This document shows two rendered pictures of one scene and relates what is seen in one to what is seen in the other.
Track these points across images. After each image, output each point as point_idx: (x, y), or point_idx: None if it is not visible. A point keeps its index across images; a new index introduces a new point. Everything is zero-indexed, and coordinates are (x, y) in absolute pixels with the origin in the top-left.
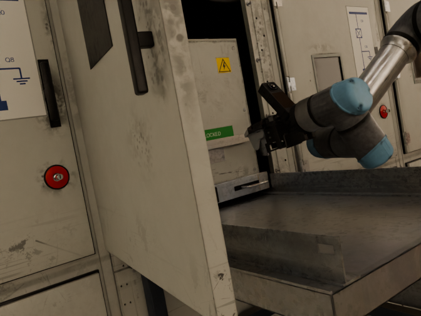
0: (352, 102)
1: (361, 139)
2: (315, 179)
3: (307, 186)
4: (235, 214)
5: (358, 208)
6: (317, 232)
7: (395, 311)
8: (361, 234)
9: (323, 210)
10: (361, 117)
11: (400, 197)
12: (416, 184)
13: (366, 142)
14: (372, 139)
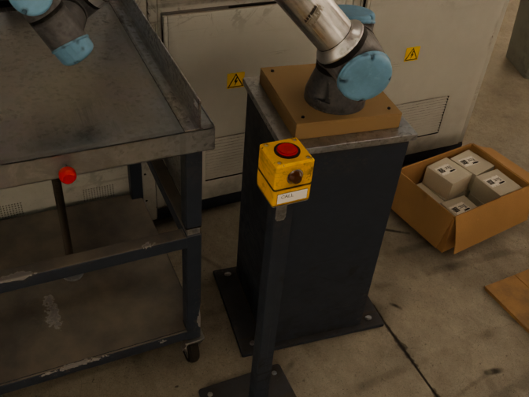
0: (13, 5)
1: (42, 37)
2: (135, 11)
3: (131, 13)
4: (20, 27)
5: (96, 82)
6: (5, 104)
7: (156, 173)
8: (20, 125)
9: (75, 67)
10: (37, 17)
11: (153, 83)
12: (172, 76)
13: (48, 42)
14: (53, 41)
